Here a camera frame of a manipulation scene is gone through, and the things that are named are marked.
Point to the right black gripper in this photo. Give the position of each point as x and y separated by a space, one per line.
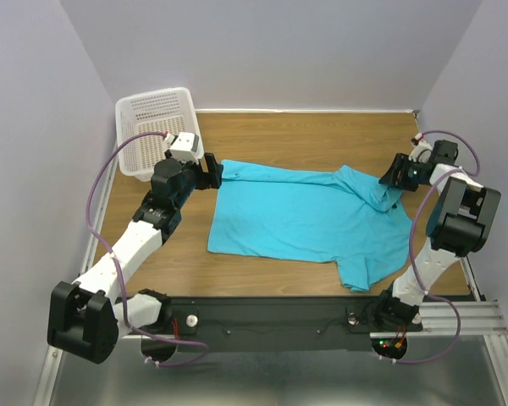
405 172

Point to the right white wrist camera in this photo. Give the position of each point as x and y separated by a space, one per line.
422 149

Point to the white plastic perforated basket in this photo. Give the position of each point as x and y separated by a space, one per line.
164 111

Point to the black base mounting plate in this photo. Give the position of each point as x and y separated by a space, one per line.
256 324

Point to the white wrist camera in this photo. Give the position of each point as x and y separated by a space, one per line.
185 147
422 149

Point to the aluminium frame rail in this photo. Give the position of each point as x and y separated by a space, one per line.
96 207

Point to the turquoise t shirt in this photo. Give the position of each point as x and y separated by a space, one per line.
345 217

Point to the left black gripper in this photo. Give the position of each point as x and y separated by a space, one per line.
204 173

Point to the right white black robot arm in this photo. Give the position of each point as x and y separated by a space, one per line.
459 224

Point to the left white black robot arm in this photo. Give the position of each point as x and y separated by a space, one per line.
88 316

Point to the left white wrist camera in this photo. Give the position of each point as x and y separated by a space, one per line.
185 147

